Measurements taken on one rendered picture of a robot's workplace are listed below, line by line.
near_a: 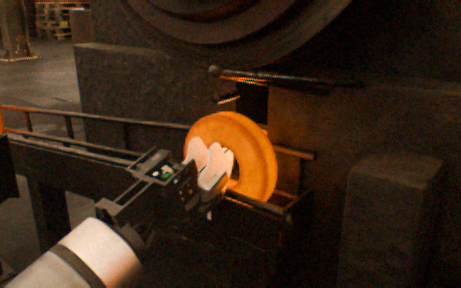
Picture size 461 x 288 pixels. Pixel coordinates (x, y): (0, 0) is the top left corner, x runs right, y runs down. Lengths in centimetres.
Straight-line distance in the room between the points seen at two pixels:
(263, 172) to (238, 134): 6
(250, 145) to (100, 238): 22
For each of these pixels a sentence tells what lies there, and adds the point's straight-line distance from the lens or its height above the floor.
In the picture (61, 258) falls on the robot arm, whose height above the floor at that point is 73.
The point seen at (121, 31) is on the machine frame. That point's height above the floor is 90.
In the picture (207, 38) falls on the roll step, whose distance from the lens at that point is 49.
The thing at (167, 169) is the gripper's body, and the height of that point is 77.
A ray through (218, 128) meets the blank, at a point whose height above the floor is 79.
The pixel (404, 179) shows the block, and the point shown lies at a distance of 43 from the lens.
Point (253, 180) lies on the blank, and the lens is 54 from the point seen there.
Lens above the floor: 97
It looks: 20 degrees down
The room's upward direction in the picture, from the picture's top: straight up
